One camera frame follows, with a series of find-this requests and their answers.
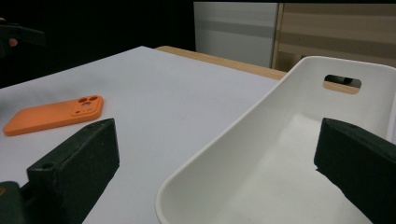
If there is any white table mat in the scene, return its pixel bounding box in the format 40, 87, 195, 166
0, 46, 279, 224

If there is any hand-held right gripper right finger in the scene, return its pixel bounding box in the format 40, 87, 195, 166
313, 117, 396, 224

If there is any wooden table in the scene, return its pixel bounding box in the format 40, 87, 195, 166
154, 45, 361, 95

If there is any white cabinet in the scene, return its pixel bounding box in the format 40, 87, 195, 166
193, 2, 279, 69

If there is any orange phone case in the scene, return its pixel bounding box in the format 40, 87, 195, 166
2, 94, 105, 137

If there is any white plastic bin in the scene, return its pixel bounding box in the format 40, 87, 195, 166
155, 55, 396, 224

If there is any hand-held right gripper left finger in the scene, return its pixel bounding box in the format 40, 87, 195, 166
19, 118, 120, 224

